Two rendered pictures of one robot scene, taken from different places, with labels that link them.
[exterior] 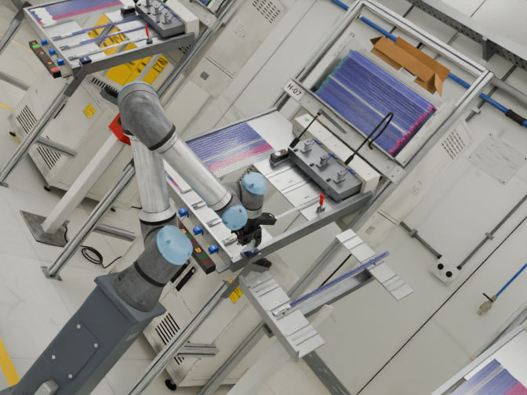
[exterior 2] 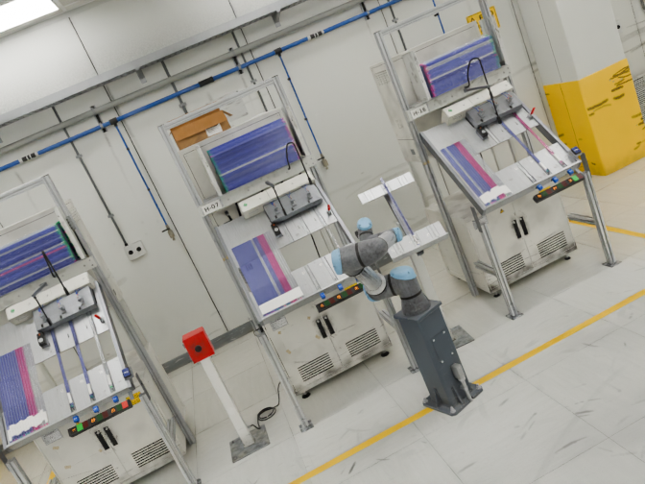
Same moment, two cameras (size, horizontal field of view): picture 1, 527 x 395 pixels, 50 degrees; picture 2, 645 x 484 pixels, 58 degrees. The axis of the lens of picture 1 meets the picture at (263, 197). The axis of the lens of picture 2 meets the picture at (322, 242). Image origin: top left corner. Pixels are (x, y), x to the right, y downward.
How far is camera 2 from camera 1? 2.21 m
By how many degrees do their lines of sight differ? 41
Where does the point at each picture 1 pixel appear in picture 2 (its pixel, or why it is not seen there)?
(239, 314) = not seen: hidden behind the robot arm
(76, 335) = (436, 343)
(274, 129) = (241, 231)
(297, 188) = (305, 223)
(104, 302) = (427, 320)
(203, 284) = (338, 311)
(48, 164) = (164, 453)
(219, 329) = (370, 305)
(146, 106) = (373, 245)
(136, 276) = (418, 298)
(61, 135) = (141, 435)
